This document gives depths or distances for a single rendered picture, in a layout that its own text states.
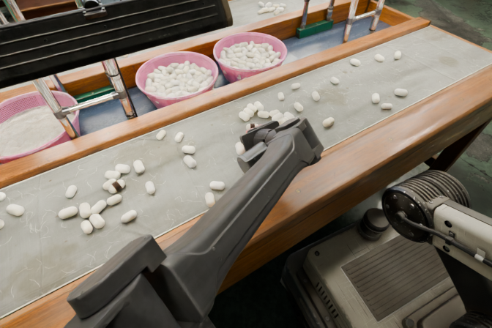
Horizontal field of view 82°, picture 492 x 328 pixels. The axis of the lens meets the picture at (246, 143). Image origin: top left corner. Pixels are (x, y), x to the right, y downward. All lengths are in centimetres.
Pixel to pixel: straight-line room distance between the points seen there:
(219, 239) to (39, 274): 47
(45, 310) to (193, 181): 34
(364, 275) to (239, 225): 65
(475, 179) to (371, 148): 131
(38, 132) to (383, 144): 93
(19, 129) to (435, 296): 122
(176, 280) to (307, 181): 45
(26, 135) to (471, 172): 206
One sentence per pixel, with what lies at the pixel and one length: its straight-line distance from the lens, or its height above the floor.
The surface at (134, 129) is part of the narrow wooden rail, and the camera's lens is 81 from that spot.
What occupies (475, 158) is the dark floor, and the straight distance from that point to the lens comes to 216.
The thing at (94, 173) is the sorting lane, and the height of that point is 74.
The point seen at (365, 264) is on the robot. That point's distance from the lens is 93.
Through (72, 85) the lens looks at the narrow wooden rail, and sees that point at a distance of 108.
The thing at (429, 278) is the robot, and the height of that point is 47.
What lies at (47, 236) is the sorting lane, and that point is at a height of 74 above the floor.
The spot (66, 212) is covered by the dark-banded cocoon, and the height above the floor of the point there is 76.
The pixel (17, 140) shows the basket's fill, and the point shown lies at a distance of 99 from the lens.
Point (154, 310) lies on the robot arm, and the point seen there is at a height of 106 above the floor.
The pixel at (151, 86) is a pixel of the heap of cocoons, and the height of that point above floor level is 73.
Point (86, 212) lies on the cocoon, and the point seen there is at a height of 76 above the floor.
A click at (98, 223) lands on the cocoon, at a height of 76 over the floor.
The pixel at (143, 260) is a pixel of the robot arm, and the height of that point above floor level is 107.
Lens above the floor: 129
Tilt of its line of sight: 48 degrees down
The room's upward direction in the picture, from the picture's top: straight up
